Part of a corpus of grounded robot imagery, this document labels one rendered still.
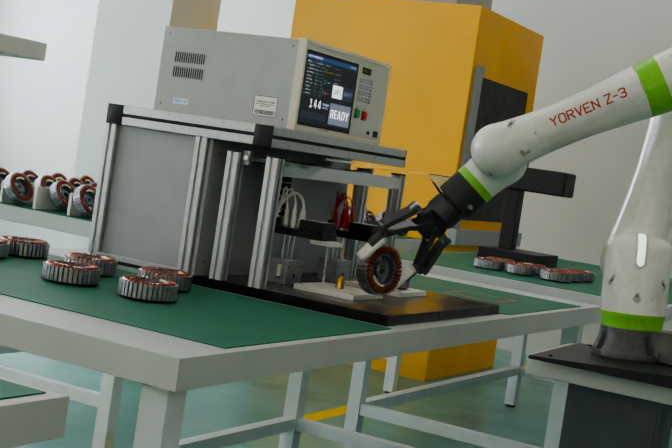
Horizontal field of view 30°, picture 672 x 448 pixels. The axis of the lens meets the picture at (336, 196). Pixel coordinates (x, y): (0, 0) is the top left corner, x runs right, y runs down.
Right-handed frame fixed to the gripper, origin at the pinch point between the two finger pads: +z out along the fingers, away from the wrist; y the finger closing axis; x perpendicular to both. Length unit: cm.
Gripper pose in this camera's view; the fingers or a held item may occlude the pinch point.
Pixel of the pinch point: (381, 267)
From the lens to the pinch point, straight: 271.0
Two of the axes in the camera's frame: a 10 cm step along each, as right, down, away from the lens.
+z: -7.5, 6.6, 0.6
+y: -5.7, -5.9, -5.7
